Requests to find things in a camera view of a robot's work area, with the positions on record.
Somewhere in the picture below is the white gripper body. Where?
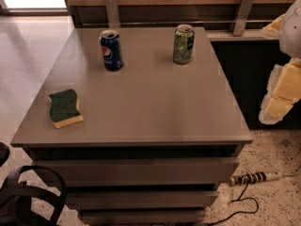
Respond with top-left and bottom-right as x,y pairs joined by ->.
279,0 -> 301,57

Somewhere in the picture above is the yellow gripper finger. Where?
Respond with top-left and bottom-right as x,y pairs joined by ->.
260,14 -> 284,40
259,57 -> 301,125

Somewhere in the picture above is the green soda can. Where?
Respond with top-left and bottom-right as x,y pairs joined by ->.
173,24 -> 195,64

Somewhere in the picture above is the blue Pepsi can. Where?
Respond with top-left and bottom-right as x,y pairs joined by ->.
100,29 -> 123,71

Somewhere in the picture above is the green and yellow sponge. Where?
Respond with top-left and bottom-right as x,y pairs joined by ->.
48,89 -> 84,129

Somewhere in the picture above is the white power strip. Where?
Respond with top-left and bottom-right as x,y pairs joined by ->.
229,171 -> 282,186

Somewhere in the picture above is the grey drawer cabinet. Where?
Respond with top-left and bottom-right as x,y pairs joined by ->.
12,28 -> 252,226

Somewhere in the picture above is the black office chair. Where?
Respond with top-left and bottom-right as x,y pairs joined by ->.
0,141 -> 68,226

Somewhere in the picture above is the right metal wall bracket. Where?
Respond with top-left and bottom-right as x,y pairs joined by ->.
232,0 -> 254,37

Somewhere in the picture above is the metal wall bracket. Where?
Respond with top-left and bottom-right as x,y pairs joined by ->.
232,0 -> 254,37
104,0 -> 120,28

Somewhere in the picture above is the black power cable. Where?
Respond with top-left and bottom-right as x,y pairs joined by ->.
205,182 -> 261,226

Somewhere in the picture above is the left metal wall bracket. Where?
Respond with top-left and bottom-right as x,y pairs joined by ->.
104,0 -> 120,28

